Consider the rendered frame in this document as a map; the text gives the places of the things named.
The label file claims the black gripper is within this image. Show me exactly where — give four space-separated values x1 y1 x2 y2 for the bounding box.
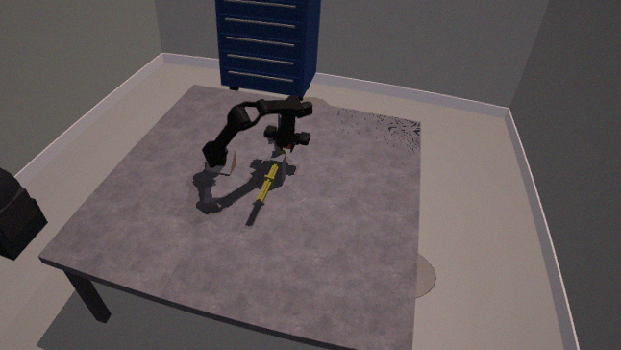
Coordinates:
263 121 311 153

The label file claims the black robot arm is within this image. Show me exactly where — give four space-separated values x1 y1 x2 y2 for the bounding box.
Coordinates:
201 95 313 168

